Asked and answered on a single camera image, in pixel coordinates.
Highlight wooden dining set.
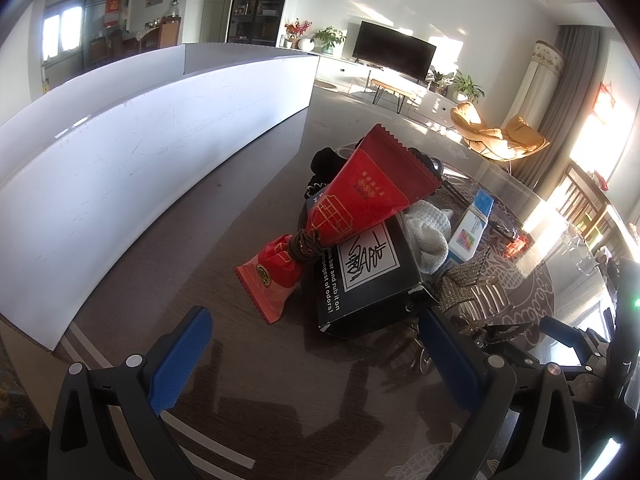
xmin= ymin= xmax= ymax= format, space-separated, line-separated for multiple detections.
xmin=90 ymin=25 xmax=161 ymax=61

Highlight brown patterned desktop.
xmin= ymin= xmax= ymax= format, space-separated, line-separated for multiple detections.
xmin=50 ymin=102 xmax=640 ymax=480

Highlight grey curtain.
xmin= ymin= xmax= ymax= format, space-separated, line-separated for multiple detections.
xmin=525 ymin=25 xmax=608 ymax=196

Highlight green potted plant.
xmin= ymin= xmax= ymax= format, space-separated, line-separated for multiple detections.
xmin=312 ymin=26 xmax=347 ymax=55
xmin=429 ymin=67 xmax=454 ymax=94
xmin=452 ymin=74 xmax=486 ymax=104

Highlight brown hair tie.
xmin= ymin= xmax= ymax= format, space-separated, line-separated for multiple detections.
xmin=286 ymin=227 xmax=327 ymax=264

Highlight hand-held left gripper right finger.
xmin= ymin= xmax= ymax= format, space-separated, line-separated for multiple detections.
xmin=418 ymin=306 xmax=585 ymax=480

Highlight rhinestone ribbon bow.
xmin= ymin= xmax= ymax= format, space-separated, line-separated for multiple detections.
xmin=434 ymin=247 xmax=501 ymax=313

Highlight dark display cabinet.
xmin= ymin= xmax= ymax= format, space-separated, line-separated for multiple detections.
xmin=226 ymin=0 xmax=296 ymax=46

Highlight red wall ornament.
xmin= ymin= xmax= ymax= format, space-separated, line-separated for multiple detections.
xmin=592 ymin=82 xmax=617 ymax=121

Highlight black printed box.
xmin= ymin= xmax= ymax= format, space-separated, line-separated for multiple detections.
xmin=306 ymin=185 xmax=436 ymax=339

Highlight pale grey sock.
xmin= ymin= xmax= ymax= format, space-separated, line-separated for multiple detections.
xmin=402 ymin=200 xmax=454 ymax=274

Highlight white door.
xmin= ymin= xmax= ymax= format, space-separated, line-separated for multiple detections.
xmin=202 ymin=0 xmax=236 ymax=43

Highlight small wooden cabinet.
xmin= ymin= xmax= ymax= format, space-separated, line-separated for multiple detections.
xmin=160 ymin=16 xmax=182 ymax=49

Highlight white cardboard box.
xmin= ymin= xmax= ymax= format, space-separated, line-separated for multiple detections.
xmin=0 ymin=42 xmax=321 ymax=352

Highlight blue white medicine box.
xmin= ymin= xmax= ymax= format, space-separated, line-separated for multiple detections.
xmin=447 ymin=189 xmax=495 ymax=264

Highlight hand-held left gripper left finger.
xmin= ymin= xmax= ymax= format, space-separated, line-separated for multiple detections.
xmin=46 ymin=306 xmax=214 ymax=480

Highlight white television cabinet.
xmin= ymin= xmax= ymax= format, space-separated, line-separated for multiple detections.
xmin=314 ymin=54 xmax=482 ymax=126

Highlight red flowers in white vase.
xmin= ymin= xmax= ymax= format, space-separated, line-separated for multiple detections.
xmin=284 ymin=18 xmax=314 ymax=51

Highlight wooden bench with metal legs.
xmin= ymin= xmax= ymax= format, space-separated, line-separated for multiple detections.
xmin=370 ymin=79 xmax=419 ymax=112

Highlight wooden slatted chairs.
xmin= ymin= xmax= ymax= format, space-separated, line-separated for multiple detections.
xmin=555 ymin=160 xmax=619 ymax=246

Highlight black television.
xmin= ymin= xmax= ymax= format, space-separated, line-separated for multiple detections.
xmin=352 ymin=21 xmax=437 ymax=82

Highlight orange lounge chair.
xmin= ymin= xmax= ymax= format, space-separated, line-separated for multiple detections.
xmin=450 ymin=101 xmax=550 ymax=162

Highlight red snack packet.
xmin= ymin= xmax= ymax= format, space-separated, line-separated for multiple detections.
xmin=235 ymin=124 xmax=443 ymax=324

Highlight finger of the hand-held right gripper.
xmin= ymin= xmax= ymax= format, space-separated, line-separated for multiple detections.
xmin=539 ymin=316 xmax=612 ymax=370

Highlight black rhinestone hair scrunchie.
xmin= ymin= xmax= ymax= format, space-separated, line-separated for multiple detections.
xmin=310 ymin=147 xmax=353 ymax=186

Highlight covered standing air conditioner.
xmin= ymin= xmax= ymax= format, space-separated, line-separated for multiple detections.
xmin=515 ymin=40 xmax=566 ymax=137

